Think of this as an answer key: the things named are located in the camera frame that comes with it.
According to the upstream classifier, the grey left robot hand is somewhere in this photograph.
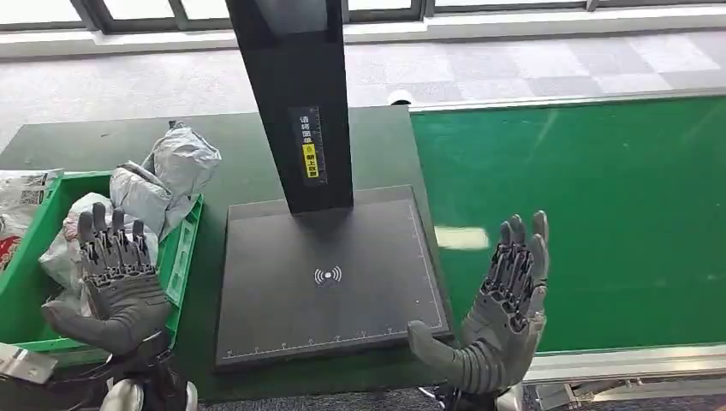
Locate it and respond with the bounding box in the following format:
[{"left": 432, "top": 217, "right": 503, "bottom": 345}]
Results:
[{"left": 41, "top": 202, "right": 173, "bottom": 357}]

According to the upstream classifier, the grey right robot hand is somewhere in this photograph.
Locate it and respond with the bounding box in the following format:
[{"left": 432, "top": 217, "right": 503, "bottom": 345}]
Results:
[{"left": 407, "top": 210, "right": 551, "bottom": 396}]

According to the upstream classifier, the green plastic crate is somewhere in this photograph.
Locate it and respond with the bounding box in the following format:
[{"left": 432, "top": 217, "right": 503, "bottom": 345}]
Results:
[{"left": 0, "top": 171, "right": 204, "bottom": 354}]

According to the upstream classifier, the white parcel with QR code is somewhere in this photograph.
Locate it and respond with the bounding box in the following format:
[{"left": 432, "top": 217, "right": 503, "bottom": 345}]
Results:
[{"left": 0, "top": 168, "right": 64, "bottom": 273}]

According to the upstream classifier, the green conveyor belt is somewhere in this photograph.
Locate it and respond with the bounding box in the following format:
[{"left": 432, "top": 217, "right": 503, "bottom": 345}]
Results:
[{"left": 409, "top": 96, "right": 726, "bottom": 355}]

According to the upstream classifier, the yellow black column label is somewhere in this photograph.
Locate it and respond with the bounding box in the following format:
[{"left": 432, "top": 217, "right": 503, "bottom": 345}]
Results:
[{"left": 289, "top": 105, "right": 329, "bottom": 187}]

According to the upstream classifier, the black scanner column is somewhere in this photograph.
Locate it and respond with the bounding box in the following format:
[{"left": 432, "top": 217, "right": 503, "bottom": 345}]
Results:
[{"left": 224, "top": 0, "right": 354, "bottom": 216}]

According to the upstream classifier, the white cable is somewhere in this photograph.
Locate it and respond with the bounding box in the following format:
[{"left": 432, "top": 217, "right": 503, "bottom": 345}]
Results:
[{"left": 418, "top": 387, "right": 449, "bottom": 411}]

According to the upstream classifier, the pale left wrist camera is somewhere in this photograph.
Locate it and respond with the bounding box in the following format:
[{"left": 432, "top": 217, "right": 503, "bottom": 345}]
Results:
[{"left": 0, "top": 342, "right": 59, "bottom": 385}]

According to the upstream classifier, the aluminium conveyor frame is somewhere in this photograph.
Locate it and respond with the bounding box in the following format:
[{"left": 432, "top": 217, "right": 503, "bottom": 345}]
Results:
[{"left": 407, "top": 86, "right": 726, "bottom": 411}]

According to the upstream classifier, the black scanner base plate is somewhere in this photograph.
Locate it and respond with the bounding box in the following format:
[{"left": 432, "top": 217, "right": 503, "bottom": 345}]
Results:
[{"left": 214, "top": 185, "right": 453, "bottom": 371}]

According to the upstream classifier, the dark window frame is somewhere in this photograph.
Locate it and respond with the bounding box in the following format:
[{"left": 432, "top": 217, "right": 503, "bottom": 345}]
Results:
[{"left": 0, "top": 0, "right": 726, "bottom": 33}]

